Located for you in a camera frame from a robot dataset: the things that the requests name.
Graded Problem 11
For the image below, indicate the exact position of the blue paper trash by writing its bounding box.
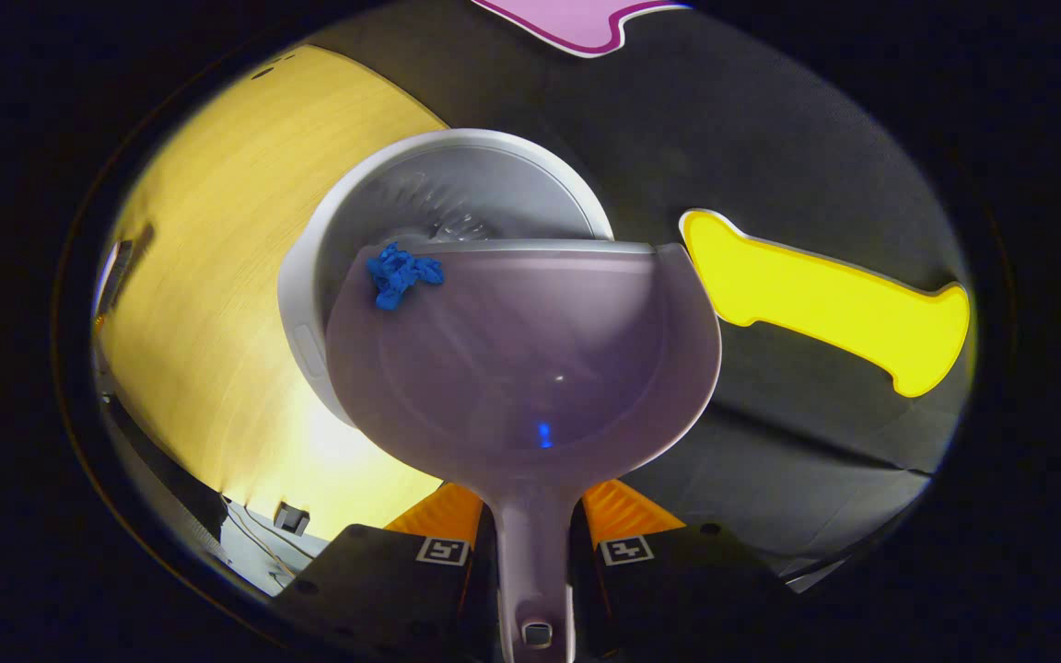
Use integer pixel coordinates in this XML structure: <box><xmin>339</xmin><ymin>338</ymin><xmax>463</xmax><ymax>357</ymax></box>
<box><xmin>367</xmin><ymin>242</ymin><xmax>445</xmax><ymax>311</ymax></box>

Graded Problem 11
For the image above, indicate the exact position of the white ribbed garbage bin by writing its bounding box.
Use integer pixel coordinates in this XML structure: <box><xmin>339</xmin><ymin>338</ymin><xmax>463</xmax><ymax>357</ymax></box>
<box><xmin>277</xmin><ymin>128</ymin><xmax>614</xmax><ymax>429</ymax></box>

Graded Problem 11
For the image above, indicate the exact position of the pink dustpan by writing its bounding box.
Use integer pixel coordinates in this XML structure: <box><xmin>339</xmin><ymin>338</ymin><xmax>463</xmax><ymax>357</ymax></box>
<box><xmin>325</xmin><ymin>241</ymin><xmax>723</xmax><ymax>663</ymax></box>

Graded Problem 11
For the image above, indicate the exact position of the yellow wooden desktop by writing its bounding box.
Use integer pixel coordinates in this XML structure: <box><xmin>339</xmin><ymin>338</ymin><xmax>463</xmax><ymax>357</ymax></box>
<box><xmin>93</xmin><ymin>44</ymin><xmax>450</xmax><ymax>540</ymax></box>

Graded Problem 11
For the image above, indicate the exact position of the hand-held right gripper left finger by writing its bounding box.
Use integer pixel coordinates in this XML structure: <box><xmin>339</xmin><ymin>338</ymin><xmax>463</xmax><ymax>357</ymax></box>
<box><xmin>273</xmin><ymin>482</ymin><xmax>499</xmax><ymax>663</ymax></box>

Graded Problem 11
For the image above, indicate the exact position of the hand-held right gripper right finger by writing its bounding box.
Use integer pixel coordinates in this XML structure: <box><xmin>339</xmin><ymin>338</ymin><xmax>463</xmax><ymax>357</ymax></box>
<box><xmin>570</xmin><ymin>479</ymin><xmax>803</xmax><ymax>663</ymax></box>

